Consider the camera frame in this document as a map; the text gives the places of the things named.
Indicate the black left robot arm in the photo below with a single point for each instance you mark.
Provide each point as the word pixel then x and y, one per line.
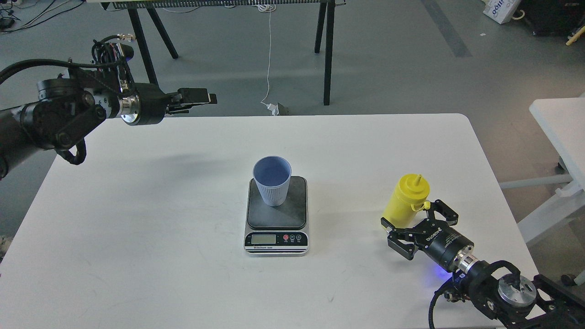
pixel 72 105

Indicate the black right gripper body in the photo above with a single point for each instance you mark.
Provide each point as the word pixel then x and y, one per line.
pixel 442 243

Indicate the white side table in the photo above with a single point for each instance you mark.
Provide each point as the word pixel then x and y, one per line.
pixel 563 122

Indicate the digital kitchen scale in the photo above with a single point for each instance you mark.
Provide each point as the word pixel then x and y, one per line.
pixel 281 231

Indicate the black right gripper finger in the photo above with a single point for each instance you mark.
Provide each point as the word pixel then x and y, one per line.
pixel 439 215
pixel 403 240

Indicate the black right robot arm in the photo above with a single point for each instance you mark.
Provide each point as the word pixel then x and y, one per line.
pixel 497 290

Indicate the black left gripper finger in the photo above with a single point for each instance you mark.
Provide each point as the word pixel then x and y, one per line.
pixel 192 97
pixel 174 110

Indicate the blue ribbed plastic cup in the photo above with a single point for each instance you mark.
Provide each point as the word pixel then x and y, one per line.
pixel 272 176

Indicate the white cardboard box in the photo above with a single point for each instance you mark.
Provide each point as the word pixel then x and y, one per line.
pixel 501 11

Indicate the white power adapter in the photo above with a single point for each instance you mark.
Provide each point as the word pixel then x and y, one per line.
pixel 274 109

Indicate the black trestle table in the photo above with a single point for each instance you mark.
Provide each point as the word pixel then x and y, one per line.
pixel 249 59

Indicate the yellow squeeze bottle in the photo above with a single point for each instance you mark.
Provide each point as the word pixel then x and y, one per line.
pixel 408 198

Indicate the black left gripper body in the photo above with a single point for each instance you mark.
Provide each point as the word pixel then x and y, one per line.
pixel 146 106

